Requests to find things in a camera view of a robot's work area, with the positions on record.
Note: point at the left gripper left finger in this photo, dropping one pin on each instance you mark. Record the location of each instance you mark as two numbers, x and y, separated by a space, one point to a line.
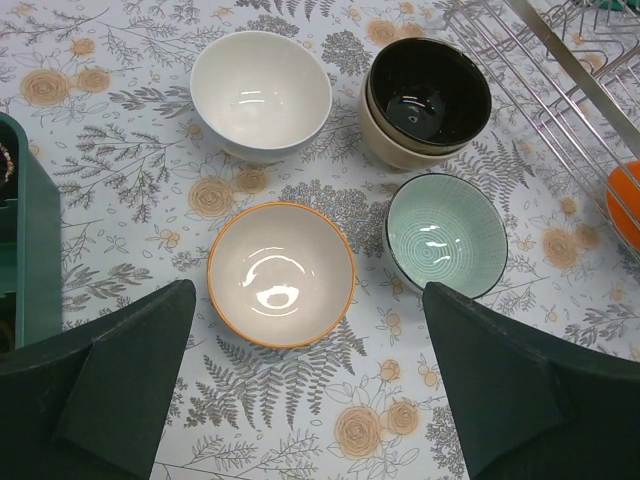
91 402

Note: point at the metal wire dish rack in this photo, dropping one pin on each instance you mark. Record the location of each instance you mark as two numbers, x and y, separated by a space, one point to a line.
571 70

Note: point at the green compartment tray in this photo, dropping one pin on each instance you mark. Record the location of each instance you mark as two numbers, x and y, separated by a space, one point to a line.
30 243

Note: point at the orange plastic bowl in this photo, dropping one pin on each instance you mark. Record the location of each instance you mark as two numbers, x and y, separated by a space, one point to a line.
622 200

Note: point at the pale green checked bowl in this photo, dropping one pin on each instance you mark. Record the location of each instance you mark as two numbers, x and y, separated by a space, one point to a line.
441 228

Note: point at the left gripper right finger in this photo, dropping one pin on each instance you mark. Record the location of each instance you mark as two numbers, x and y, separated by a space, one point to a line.
527 404

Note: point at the beige bowl green leaf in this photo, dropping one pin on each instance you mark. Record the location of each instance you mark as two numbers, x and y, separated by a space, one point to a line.
389 151

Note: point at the floral tablecloth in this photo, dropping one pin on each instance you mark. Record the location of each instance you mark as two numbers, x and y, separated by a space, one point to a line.
101 90

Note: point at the plain white bowl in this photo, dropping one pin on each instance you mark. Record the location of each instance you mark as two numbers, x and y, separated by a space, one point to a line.
264 96

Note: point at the white blue striped bowl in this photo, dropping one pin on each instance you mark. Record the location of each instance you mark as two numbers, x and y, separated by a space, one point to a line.
281 275

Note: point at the beige gold dotted bowl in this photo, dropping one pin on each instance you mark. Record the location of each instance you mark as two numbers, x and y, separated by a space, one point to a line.
427 96

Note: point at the green folded cloth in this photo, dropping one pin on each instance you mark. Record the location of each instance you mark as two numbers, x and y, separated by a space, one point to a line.
620 5

